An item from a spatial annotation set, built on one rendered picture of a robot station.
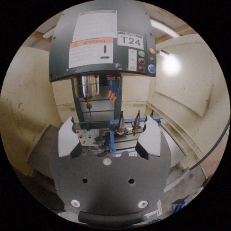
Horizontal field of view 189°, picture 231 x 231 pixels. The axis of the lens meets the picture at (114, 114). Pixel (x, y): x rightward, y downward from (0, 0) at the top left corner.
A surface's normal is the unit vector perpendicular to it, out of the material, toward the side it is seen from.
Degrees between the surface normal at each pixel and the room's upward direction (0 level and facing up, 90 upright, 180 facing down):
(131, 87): 90
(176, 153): 24
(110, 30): 90
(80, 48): 90
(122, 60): 90
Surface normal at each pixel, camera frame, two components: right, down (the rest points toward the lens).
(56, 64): 0.14, 0.48
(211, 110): -0.99, 0.10
